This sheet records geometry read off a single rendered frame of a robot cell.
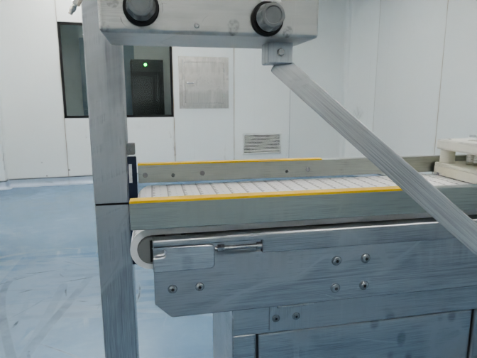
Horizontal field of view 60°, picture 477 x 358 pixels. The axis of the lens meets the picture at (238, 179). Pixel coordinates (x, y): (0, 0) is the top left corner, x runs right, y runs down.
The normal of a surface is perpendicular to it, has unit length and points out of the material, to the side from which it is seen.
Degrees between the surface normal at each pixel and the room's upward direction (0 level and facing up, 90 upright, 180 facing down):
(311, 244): 90
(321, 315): 90
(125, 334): 90
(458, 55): 90
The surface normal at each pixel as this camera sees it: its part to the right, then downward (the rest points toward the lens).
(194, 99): 0.28, 0.18
